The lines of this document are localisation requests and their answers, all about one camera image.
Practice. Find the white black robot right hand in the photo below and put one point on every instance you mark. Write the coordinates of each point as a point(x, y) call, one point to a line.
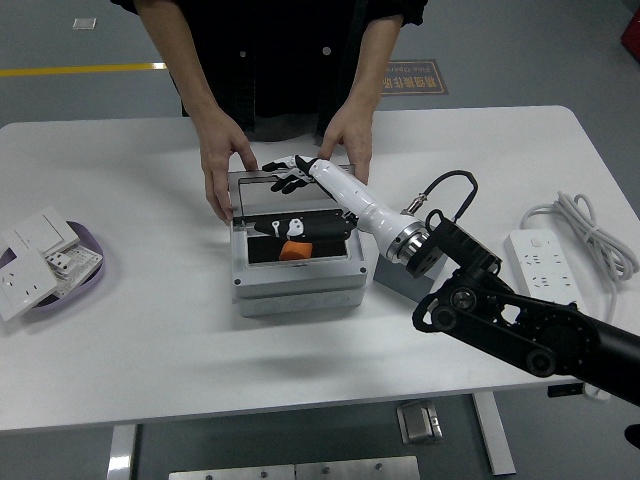
point(360, 202)

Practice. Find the person's right hand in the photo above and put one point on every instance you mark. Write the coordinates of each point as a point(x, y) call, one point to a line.
point(222, 155)

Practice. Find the person's left hand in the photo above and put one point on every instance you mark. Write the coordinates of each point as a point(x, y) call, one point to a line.
point(352, 132)

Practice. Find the orange cylinder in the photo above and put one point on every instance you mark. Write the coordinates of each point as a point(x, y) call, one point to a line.
point(296, 250)

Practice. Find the grey junction box clear lid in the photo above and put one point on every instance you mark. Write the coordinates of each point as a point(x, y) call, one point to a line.
point(300, 295)

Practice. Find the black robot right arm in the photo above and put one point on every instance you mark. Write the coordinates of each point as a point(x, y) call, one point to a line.
point(550, 325)

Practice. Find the person's left forearm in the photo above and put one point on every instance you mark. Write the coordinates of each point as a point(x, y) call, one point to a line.
point(377, 60)

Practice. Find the person's right forearm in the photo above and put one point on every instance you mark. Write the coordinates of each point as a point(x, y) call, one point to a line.
point(185, 60)

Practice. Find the grey cube with round hole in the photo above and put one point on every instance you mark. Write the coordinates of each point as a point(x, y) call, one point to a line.
point(395, 275)

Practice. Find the grey metal box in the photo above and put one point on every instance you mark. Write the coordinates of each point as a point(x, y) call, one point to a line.
point(417, 422)

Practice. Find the brown floor sign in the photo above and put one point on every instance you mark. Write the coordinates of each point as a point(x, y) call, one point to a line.
point(425, 80)

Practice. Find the yellow floor tape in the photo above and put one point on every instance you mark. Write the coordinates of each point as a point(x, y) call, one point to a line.
point(75, 70)

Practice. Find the small metal floor plate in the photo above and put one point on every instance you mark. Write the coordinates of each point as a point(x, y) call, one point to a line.
point(84, 23)

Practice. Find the small white socket module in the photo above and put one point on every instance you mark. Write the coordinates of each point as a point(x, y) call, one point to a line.
point(60, 261)

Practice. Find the purple tray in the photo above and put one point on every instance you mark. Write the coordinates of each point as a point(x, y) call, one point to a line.
point(65, 300)

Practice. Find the white socket plate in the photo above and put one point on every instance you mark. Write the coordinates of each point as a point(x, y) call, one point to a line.
point(25, 287)

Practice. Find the white table leg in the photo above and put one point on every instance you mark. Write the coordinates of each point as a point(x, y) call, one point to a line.
point(495, 435)
point(121, 452)

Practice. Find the black table control panel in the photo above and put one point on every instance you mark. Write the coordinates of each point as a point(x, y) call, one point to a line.
point(565, 391)

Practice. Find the red object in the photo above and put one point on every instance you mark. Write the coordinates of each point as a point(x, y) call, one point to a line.
point(632, 30)

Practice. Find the white switch plate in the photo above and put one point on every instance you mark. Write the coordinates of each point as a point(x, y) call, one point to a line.
point(42, 232)

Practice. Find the grey metal base plate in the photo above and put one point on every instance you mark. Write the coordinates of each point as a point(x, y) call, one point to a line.
point(300, 471)

